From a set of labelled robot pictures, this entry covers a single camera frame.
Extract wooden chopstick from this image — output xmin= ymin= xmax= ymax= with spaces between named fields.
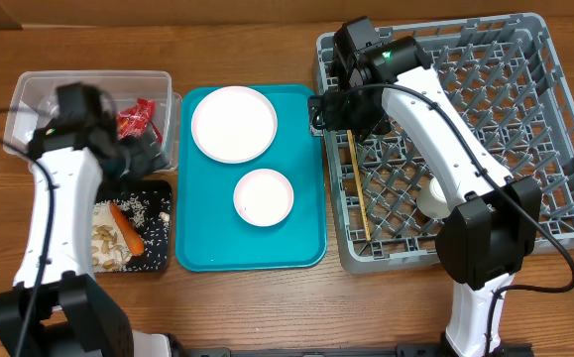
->
xmin=346 ymin=130 xmax=372 ymax=242

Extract red snack wrapper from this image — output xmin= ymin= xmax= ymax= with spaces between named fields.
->
xmin=117 ymin=98 xmax=163 ymax=144

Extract orange carrot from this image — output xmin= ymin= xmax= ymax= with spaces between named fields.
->
xmin=108 ymin=202 xmax=145 ymax=256

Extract white plate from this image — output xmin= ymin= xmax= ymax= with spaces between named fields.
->
xmin=190 ymin=86 xmax=278 ymax=164

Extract rice and peanut leftovers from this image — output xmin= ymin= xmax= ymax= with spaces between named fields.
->
xmin=90 ymin=196 xmax=172 ymax=273

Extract white paper cup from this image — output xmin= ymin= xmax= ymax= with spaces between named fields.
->
xmin=416 ymin=178 xmax=450 ymax=219

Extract pink bowl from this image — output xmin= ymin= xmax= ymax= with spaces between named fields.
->
xmin=233 ymin=169 xmax=294 ymax=227

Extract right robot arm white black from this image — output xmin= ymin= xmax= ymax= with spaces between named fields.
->
xmin=308 ymin=17 xmax=545 ymax=356

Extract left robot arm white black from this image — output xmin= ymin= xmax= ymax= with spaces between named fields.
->
xmin=0 ymin=82 xmax=184 ymax=356

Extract grey dishwasher rack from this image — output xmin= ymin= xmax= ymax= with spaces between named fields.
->
xmin=323 ymin=13 xmax=574 ymax=274

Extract black tray bin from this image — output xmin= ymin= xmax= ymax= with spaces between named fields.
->
xmin=90 ymin=178 xmax=173 ymax=274

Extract teal plastic tray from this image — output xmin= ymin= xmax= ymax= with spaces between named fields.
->
xmin=175 ymin=84 xmax=327 ymax=272

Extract clear plastic bin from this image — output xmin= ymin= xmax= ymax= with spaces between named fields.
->
xmin=3 ymin=70 xmax=182 ymax=172

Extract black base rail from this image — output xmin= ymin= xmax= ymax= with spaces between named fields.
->
xmin=167 ymin=342 xmax=535 ymax=357

